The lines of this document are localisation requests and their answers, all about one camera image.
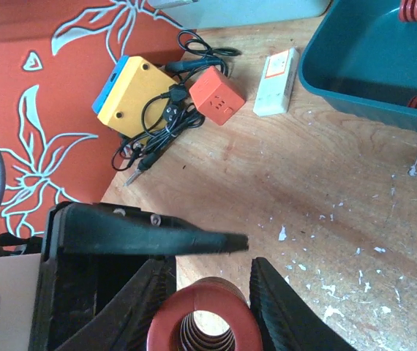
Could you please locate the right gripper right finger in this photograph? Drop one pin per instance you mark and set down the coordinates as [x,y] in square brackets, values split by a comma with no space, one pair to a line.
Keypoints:
[285,320]

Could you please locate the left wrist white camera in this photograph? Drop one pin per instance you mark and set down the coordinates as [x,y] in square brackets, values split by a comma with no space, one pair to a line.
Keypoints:
[18,286]

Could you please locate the yellow soldering station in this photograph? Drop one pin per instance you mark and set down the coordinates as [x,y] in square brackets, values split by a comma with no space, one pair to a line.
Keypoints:
[138,82]

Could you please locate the grey plastic toolbox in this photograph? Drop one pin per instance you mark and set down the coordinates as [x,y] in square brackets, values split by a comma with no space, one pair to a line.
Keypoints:
[210,14]

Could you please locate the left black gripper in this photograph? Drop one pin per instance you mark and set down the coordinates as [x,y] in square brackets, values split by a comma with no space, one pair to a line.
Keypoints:
[90,250]

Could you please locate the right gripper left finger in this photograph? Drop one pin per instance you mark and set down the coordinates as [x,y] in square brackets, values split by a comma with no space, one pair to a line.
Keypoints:
[124,321]

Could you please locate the red small block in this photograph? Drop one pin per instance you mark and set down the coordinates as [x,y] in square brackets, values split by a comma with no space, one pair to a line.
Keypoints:
[216,97]

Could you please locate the small grey metal plate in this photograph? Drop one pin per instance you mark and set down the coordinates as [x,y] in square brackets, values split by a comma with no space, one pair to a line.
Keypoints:
[276,83]

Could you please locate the teal plastic tray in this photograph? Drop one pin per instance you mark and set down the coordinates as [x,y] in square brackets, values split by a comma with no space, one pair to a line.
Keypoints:
[363,60]

